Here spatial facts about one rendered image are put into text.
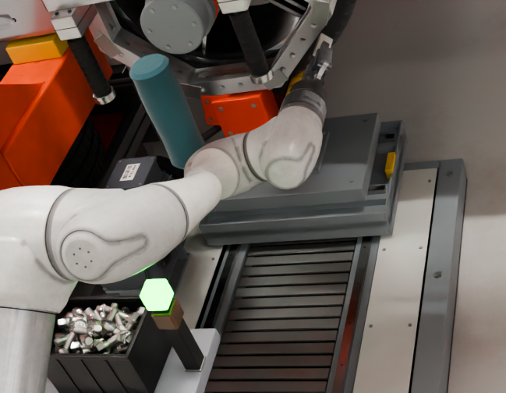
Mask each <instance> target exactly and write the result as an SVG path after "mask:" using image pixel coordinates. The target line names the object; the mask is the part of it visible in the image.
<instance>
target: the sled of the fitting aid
mask: <svg viewBox="0 0 506 393"><path fill-rule="evenodd" d="M407 146H408V139H407V136H406V132H405V127H404V124H403V121H402V120H401V121H400V120H397V121H390V122H381V128H380V135H379V139H378V143H377V150H376V154H375V158H374V162H373V169H372V173H371V177H370V184H369V189H368V193H367V197H366V201H365V202H355V203H344V204H325V205H314V206H303V207H283V208H272V209H262V210H251V211H231V212H221V213H218V212H217V211H216V209H215V207H214V209H213V210H212V211H211V212H210V213H208V214H207V215H206V216H205V217H204V218H203V219H202V220H201V221H200V223H199V228H200V231H201V232H202V234H203V237H204V238H205V240H206V242H207V245H208V246H220V245H233V244H247V243H271V242H284V241H297V240H311V239H336V238H348V237H362V236H375V235H392V234H393V229H394V224H395V215H396V210H397V206H398V198H399V193H400V188H401V183H402V174H403V169H404V164H405V156H406V151H407Z"/></svg>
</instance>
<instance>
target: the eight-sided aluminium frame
mask: <svg viewBox="0 0 506 393"><path fill-rule="evenodd" d="M336 1H337V0H309V3H310V6H309V8H308V9H307V10H306V12H305V13H304V15H303V17H302V18H301V20H300V21H299V22H298V24H297V25H296V27H295V29H294V30H293V31H292V33H291V34H290V35H289V37H288V39H287V40H286V42H285V43H284V44H283V46H282V47H281V49H280V51H279V52H278V53H277V55H276V56H275V58H268V59H266V60H267V64H268V65H270V66H271V68H272V70H273V73H274V75H273V77H272V79H271V80H269V81H267V82H266V83H262V84H254V83H252V81H251V79H250V77H249V67H248V65H247V63H246V62H240V63H234V64H228V65H218V66H212V67H207V68H200V69H196V68H194V67H192V66H191V65H188V64H186V63H185V62H183V61H181V60H179V59H178V58H176V57H174V56H172V55H170V54H169V53H167V52H165V51H162V50H161V49H159V48H157V47H156V46H154V45H152V44H150V43H148V42H147V41H145V40H143V39H141V38H140V37H137V36H136V35H134V34H132V33H130V32H129V31H127V30H125V29H123V28H122V27H121V26H120V24H119V22H118V20H117V17H116V15H115V13H114V11H113V9H112V7H111V4H110V2H109V1H107V2H99V3H94V6H95V8H96V10H97V15H96V16H95V17H94V19H93V21H92V22H91V24H90V25H89V29H90V32H91V33H92V35H93V37H94V42H95V43H96V44H97V46H98V47H99V49H100V51H102V52H104V53H105V54H106V55H108V56H109V57H110V58H114V59H116V60H118V61H120V62H121V63H123V64H125V65H127V66H129V67H131V68H132V66H133V64H134V63H135V62H136V61H137V60H139V59H140V58H142V57H144V56H146V55H151V54H161V55H166V56H167V57H168V59H169V63H170V66H171V68H172V70H173V72H174V74H175V76H176V78H177V80H178V82H179V84H180V86H181V88H182V91H183V93H184V94H185V97H186V98H188V99H193V98H197V99H201V96H202V95H207V96H215V95H223V94H235V93H241V92H247V91H254V90H266V89H268V90H271V89H273V88H279V87H282V86H283V84H284V83H285V81H287V80H288V78H289V76H290V75H291V73H292V71H293V70H294V68H295V67H296V66H297V65H298V63H299V62H300V60H301V59H302V57H303V56H304V55H305V54H306V52H307V50H308V49H309V48H310V46H311V44H312V43H313V42H314V41H315V39H316V38H317V36H318V35H319V33H320V32H321V31H322V29H323V28H324V26H326V25H327V22H328V20H329V19H330V18H331V17H332V15H333V12H334V7H335V5H336Z"/></svg>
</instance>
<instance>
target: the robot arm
mask: <svg viewBox="0 0 506 393"><path fill-rule="evenodd" d="M332 41H333V39H332V38H330V37H328V36H327V35H325V34H323V33H320V35H319V37H318V38H317V42H316V46H315V48H314V51H313V56H314V57H313V56H311V55H310V56H309V57H308V60H309V61H310V64H308V65H307V66H306V70H305V72H304V73H303V77H302V79H301V80H300V81H298V82H296V83H294V84H293V85H292V87H291V89H290V91H289V93H288V94H287V95H286V96H285V98H284V100H283V102H282V104H281V108H280V110H279V112H278V116H275V117H273V118H272V119H271V120H269V121H268V122H266V123H265V124H263V125H262V126H260V127H258V128H256V129H254V130H251V131H249V132H246V133H239V134H235V135H233V136H229V137H225V138H222V139H219V140H215V141H214V142H211V143H209V144H207V145H205V146H203V147H201V148H200V149H199V150H197V151H196V152H195V153H194V154H193V155H192V156H191V157H190V158H189V160H188V161H187V162H186V165H185V168H184V178H183V179H176V180H172V181H167V182H155V183H150V184H147V185H145V186H140V187H137V188H133V189H128V190H126V191H125V190H123V189H89V188H70V187H66V186H21V187H14V188H10V189H3V190H0V393H44V391H45V385H46V380H47V375H48V364H49V359H50V353H51V343H52V337H53V331H54V326H55V315H56V314H57V313H60V312H61V311H62V310H63V308H64V307H65V305H66V304H67V302H68V300H69V297H70V295H71V293H72V291H73V289H74V288H75V286H76V284H77V282H78V281H82V282H85V283H89V284H108V283H113V282H117V281H121V280H124V279H126V278H129V277H131V276H133V275H135V274H137V273H139V272H141V271H143V270H145V269H146V268H148V267H150V266H151V265H153V264H155V263H157V262H158V261H159V260H161V259H163V258H164V257H166V256H167V255H168V254H169V253H170V252H171V251H172V250H173V249H174V248H175V247H177V245H178V244H180V243H181V242H182V241H183V240H184V239H185V238H186V237H187V235H188V234H189V233H190V232H191V231H192V230H193V229H194V228H195V226H196V225H197V224H198V223H199V222H200V221H201V220H202V219H203V218H204V217H205V216H206V215H207V214H208V213H210V212H211V211H212V210H213V209H214V207H215V206H216V205H217V204H218V202H219V200H223V199H225V198H228V197H233V196H235V195H238V194H240V193H244V192H246V191H248V190H250V189H251V188H252V187H254V186H257V185H259V184H261V183H262V182H265V181H268V182H269V183H270V184H271V185H273V186H275V187H277V188H279V189H294V188H296V187H298V186H300V185H301V184H302V183H304V182H305V181H306V179H307V178H308V177H309V175H310V173H311V172H312V170H313V168H314V166H315V164H316V163H317V159H318V157H319V154H320V149H321V145H322V139H323V134H322V129H323V126H324V120H325V116H326V113H327V108H326V104H325V103H326V100H327V95H326V91H325V89H324V88H323V85H324V77H325V72H324V71H325V70H326V71H328V70H329V69H331V67H332V64H331V59H332V52H333V50H332V49H331V44H332Z"/></svg>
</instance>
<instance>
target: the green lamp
mask: <svg viewBox="0 0 506 393"><path fill-rule="evenodd" d="M173 295H174V292H173V291H172V289H171V287H170V285H169V283H168V281H167V280H166V279H164V278H162V279H147V280H146V281H145V284H144V286H143V289H142V291H141V293H140V298H141V299H142V301H143V304H144V305H145V307H146V308H147V310H167V309H168V308H169V305H170V302H171V301H172V297H173Z"/></svg>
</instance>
